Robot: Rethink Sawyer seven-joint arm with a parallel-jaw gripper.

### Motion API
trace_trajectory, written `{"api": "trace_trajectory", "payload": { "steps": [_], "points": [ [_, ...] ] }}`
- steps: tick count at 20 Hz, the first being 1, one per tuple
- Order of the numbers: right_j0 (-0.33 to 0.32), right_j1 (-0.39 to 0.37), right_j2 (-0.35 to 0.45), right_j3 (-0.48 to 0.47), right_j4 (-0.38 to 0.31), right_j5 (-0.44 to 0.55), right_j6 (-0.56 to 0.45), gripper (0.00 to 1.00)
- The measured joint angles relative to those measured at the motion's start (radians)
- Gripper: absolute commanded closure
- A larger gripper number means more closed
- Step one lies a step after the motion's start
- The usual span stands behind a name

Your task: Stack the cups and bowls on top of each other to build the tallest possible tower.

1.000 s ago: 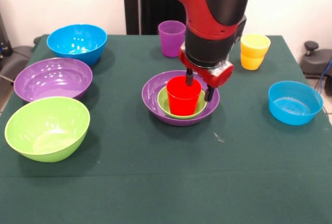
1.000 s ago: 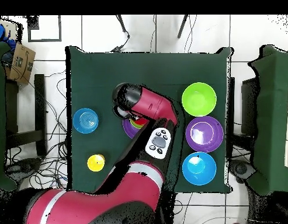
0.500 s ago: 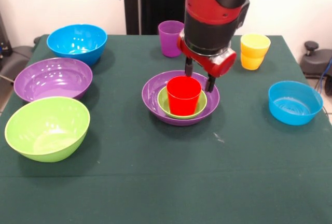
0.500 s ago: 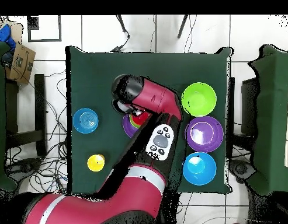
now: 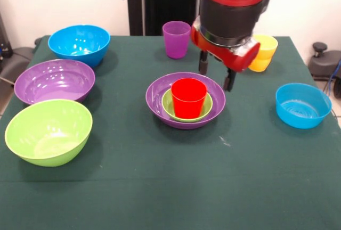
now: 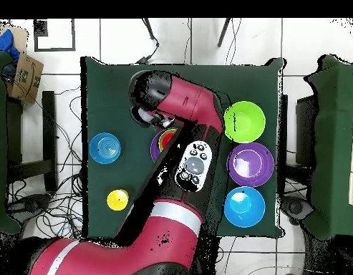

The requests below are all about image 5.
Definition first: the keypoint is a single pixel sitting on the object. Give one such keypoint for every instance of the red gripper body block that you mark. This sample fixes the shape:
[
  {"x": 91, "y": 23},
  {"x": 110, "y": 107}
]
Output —
[{"x": 234, "y": 58}]

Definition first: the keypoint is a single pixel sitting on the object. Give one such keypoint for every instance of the small blue bowl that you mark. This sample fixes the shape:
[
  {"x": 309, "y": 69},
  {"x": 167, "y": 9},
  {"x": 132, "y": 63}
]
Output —
[{"x": 303, "y": 105}]

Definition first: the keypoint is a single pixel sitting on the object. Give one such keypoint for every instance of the red cup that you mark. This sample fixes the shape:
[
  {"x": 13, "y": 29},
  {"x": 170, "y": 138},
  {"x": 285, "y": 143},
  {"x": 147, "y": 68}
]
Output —
[{"x": 189, "y": 102}]

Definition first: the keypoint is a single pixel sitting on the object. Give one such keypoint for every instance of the grey pedestal foot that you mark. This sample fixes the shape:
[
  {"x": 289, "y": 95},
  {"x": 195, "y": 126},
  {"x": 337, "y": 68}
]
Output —
[
  {"x": 16, "y": 59},
  {"x": 323, "y": 61}
]

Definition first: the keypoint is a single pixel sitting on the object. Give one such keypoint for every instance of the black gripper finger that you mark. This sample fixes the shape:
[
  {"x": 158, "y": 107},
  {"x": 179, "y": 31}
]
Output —
[
  {"x": 229, "y": 81},
  {"x": 203, "y": 63}
]

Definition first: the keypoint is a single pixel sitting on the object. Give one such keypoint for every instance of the yellow cup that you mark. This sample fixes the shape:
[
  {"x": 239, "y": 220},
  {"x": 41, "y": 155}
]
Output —
[{"x": 266, "y": 54}]

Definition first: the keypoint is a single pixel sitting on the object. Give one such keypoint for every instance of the small green bowl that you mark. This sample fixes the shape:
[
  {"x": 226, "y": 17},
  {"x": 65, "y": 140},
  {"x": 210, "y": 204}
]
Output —
[{"x": 167, "y": 106}]

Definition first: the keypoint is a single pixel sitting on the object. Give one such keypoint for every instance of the black equipment rack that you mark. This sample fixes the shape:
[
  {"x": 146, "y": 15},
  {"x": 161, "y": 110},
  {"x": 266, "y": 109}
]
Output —
[{"x": 3, "y": 41}]

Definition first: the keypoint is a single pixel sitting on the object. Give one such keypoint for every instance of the purple bowl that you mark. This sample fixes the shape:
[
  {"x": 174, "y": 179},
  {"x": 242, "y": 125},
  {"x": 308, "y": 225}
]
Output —
[
  {"x": 54, "y": 81},
  {"x": 157, "y": 94}
]

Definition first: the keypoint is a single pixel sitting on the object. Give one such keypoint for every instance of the large blue bowl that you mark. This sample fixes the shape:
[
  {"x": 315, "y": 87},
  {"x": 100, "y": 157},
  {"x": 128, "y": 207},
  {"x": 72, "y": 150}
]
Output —
[{"x": 79, "y": 46}]

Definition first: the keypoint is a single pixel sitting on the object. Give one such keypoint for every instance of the large green bowl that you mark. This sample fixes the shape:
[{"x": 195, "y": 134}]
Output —
[{"x": 49, "y": 134}]

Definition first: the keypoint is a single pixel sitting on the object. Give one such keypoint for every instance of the dark green tablecloth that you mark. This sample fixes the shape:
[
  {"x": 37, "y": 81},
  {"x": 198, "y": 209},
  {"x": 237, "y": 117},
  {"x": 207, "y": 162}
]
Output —
[{"x": 170, "y": 174}]

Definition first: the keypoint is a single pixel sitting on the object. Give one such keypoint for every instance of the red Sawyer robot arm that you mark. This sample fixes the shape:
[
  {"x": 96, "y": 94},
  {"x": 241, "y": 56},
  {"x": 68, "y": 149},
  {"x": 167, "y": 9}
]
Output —
[{"x": 231, "y": 1}]

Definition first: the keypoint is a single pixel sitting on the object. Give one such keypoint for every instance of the purple cup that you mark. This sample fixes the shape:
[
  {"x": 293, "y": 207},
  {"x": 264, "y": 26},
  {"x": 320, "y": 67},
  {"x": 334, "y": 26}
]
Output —
[{"x": 175, "y": 41}]

